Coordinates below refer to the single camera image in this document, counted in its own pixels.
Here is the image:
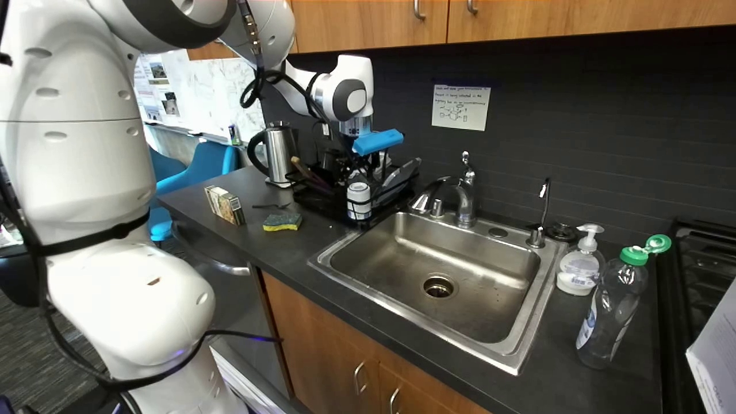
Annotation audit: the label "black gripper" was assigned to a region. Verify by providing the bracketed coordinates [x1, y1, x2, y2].
[327, 141, 386, 203]

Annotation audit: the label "grey plastic lid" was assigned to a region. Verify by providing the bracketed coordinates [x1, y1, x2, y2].
[380, 157, 423, 192]

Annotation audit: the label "brown stick utensil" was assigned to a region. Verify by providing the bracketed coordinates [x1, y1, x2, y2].
[287, 153, 333, 192]

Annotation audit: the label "yellow green sponge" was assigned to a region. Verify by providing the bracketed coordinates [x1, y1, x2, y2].
[260, 206, 304, 235]

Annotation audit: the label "steel electric kettle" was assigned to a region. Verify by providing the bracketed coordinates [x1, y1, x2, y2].
[247, 121, 300, 191]

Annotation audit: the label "chrome kitchen faucet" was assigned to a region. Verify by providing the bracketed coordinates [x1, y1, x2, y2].
[408, 148, 479, 230]

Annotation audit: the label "stainless steel sink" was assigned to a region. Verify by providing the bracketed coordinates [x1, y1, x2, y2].
[306, 209, 570, 376]

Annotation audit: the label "blue chair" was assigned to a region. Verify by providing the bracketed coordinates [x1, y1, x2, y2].
[148, 141, 240, 243]

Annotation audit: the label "stainless dishwasher front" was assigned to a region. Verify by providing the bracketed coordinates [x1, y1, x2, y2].
[164, 220, 297, 414]

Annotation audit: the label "wooden lower cabinets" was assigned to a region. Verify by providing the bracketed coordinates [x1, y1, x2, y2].
[260, 271, 492, 414]

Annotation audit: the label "wooden cabinets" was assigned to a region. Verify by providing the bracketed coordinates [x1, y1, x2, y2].
[187, 0, 736, 62]
[260, 271, 492, 414]

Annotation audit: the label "small chrome side tap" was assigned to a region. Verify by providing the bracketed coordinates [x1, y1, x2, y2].
[526, 177, 554, 249]

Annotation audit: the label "whiteboard with photos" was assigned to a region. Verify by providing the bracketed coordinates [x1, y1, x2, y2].
[134, 49, 267, 145]

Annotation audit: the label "black round sink stopper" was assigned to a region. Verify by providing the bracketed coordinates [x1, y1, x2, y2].
[548, 220, 582, 243]

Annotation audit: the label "white pump soap bottle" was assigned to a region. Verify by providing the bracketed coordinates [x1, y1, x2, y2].
[554, 220, 607, 298]

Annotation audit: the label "wooden upper cabinets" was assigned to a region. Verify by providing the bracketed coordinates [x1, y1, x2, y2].
[187, 0, 736, 62]

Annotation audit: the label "clear dish soap bottle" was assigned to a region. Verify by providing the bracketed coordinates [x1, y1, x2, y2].
[574, 243, 650, 372]

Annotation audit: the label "green bottle cap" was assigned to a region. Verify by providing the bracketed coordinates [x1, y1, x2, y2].
[641, 232, 673, 258]

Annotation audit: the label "black gas stove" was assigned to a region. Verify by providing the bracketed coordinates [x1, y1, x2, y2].
[656, 215, 736, 414]

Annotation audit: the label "cardboard box white sheet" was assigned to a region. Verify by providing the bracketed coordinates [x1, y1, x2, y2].
[684, 279, 736, 414]

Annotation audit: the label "black wire dish rack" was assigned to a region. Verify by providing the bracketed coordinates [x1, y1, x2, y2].
[290, 151, 423, 232]

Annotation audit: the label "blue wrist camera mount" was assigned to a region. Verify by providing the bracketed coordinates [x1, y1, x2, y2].
[349, 127, 408, 159]

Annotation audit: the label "white paper wall notice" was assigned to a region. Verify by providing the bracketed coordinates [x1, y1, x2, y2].
[431, 80, 494, 133]

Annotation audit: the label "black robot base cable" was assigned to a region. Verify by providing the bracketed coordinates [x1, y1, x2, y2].
[37, 296, 281, 394]

